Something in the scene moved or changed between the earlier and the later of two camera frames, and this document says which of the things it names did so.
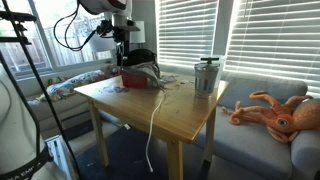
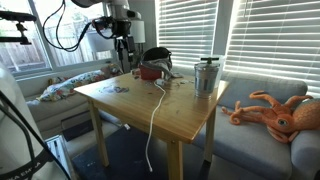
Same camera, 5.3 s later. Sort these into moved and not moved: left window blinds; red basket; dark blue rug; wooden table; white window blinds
Moved: red basket
Not moved: wooden table; white window blinds; left window blinds; dark blue rug
